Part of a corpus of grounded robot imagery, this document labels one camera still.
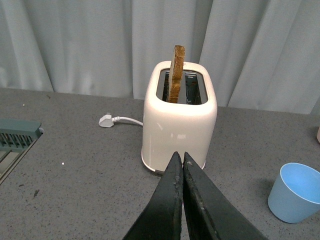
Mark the pink bowl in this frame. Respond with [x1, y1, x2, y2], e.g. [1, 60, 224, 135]
[316, 127, 320, 143]

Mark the grey-white curtain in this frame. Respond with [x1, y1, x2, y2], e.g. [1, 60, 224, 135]
[0, 0, 320, 115]

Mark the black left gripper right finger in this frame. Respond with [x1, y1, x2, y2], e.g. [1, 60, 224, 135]
[183, 152, 267, 240]

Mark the toasted bread slice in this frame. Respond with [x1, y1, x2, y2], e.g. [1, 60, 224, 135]
[167, 45, 185, 103]

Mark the light blue plastic cup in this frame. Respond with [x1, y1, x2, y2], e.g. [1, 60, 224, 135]
[267, 162, 320, 224]

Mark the green dish drying rack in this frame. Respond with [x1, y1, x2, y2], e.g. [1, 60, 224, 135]
[0, 118, 43, 182]

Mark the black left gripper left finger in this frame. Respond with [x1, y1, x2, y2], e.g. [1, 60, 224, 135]
[123, 152, 184, 240]

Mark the white power plug cable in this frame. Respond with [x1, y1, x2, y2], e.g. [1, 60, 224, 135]
[98, 114, 144, 128]

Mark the white two-slot toaster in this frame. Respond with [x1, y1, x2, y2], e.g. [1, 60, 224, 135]
[141, 61, 218, 173]

